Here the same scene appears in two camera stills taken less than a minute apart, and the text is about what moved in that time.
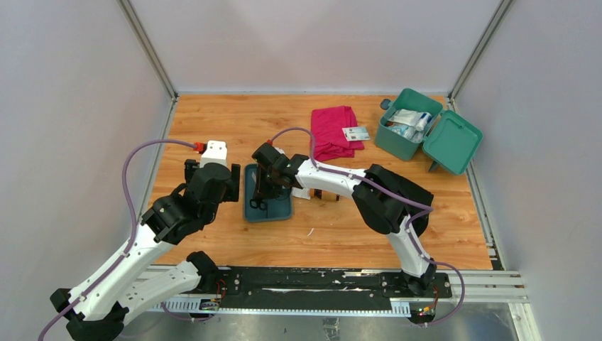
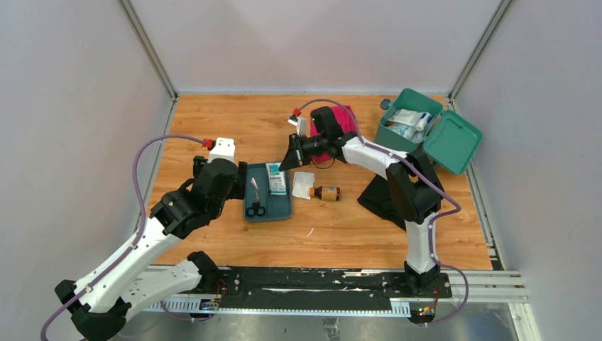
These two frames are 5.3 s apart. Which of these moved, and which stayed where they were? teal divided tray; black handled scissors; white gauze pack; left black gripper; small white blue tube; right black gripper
Moved: right black gripper; black handled scissors
Stayed: teal divided tray; white gauze pack; left black gripper; small white blue tube
